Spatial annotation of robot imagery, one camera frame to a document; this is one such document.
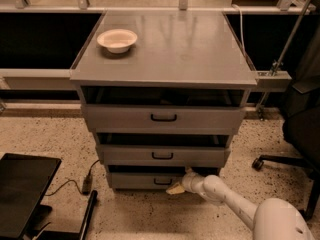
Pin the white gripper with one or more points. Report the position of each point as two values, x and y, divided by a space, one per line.
189 182

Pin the grey bottom drawer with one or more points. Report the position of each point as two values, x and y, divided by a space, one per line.
142 181

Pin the grey drawer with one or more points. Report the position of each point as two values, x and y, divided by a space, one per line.
142 181
130 155
162 120

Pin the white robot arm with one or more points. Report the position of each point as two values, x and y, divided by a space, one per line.
272 219

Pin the grey middle drawer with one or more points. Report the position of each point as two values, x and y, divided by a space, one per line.
130 155

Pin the grey drawer cabinet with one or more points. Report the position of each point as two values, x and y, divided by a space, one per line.
184 59

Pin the grey top drawer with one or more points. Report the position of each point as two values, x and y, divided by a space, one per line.
162 120

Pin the black office chair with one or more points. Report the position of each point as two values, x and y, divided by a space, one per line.
301 127

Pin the black tube stand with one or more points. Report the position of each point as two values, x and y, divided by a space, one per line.
81 234

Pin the metal pole with clamp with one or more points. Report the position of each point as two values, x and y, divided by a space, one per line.
277 64

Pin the white bowl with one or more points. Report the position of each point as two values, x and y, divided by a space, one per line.
117 41

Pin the black monitor screen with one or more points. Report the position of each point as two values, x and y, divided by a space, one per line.
24 179

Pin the black power adapter with cable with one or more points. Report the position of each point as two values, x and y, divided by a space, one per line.
84 189

